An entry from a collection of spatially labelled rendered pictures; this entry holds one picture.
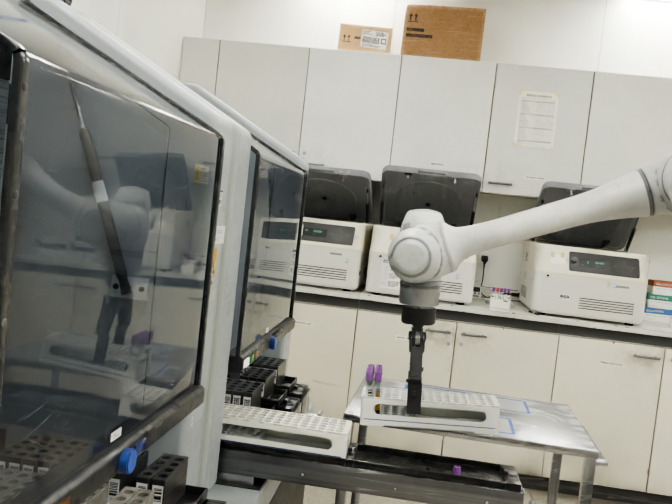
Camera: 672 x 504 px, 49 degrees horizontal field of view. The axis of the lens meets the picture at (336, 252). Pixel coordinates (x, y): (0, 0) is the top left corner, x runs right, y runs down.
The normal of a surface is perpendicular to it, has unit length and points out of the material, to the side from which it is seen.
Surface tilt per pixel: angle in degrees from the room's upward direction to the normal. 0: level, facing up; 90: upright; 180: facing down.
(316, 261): 90
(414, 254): 94
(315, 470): 90
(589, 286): 90
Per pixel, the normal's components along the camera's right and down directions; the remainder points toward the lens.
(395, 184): -0.15, 0.81
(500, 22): -0.11, 0.04
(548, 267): -0.05, -0.48
